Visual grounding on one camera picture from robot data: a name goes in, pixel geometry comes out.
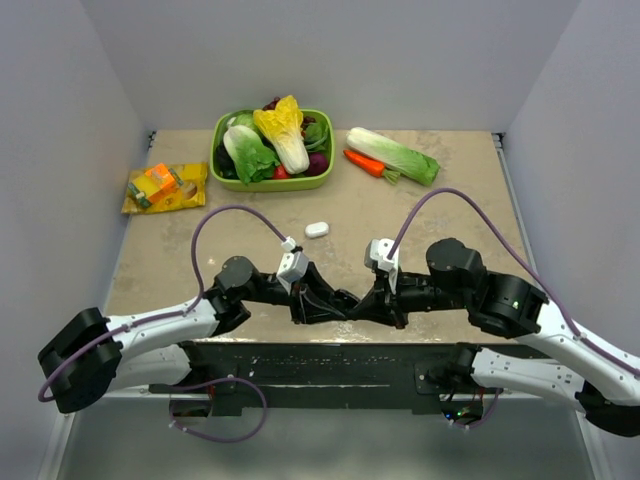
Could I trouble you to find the green plastic basket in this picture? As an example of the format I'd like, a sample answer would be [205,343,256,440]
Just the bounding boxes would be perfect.
[209,108,336,193]

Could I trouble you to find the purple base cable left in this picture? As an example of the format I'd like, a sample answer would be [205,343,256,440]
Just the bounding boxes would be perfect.
[168,374,270,442]

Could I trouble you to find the orange juice box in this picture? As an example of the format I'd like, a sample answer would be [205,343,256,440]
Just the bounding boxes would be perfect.
[128,163,183,209]

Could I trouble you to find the dark red grapes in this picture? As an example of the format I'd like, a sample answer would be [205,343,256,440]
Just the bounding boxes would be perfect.
[262,97,281,111]

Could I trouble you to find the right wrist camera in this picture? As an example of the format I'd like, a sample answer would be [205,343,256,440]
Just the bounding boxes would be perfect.
[364,238,400,294]

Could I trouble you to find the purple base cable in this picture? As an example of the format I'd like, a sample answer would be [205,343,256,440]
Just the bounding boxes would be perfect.
[168,374,270,442]
[447,384,506,430]

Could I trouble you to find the napa cabbage on table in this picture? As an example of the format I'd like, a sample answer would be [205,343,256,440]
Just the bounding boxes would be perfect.
[346,127,440,186]

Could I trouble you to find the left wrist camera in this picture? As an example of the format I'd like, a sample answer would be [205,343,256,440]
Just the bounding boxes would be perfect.
[276,236,309,293]

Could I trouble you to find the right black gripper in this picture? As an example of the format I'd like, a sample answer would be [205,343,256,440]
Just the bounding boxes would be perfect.
[352,264,470,329]

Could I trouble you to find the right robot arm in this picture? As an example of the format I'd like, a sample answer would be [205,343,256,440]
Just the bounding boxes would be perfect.
[348,238,639,437]

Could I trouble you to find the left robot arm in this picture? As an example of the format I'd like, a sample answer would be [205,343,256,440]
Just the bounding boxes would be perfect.
[38,253,358,414]

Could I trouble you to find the dark green leafy vegetable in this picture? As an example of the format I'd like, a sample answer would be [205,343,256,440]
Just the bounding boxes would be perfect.
[303,121,329,152]

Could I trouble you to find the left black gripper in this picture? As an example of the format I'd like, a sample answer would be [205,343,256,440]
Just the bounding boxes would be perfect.
[240,261,350,325]

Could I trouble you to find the green lettuce in basket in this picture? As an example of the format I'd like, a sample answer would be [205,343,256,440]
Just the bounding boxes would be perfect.
[223,125,280,185]

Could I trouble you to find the yellow snack bag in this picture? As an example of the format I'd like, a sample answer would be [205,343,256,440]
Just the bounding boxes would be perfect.
[121,163,207,215]

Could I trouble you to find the round green cabbage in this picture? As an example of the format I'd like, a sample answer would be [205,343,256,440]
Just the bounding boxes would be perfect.
[226,110,261,135]

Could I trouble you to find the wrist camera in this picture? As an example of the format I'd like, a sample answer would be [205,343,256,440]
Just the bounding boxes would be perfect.
[276,236,309,293]
[364,238,400,294]

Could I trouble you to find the purple onion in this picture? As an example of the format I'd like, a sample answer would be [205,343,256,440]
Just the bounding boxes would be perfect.
[305,152,329,177]

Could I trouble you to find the yellow napa cabbage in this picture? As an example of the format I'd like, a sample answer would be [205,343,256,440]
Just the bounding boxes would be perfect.
[253,95,309,175]

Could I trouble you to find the white earbud charging case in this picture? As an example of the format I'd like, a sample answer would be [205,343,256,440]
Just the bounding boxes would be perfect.
[304,221,330,239]

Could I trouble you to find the orange toy carrot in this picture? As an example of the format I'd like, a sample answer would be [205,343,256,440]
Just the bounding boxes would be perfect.
[343,150,400,185]

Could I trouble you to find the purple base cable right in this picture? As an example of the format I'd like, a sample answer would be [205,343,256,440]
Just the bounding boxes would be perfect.
[447,384,506,430]

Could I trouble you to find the black earbud charging case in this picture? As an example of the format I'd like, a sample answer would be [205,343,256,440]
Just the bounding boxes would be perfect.
[333,289,360,311]

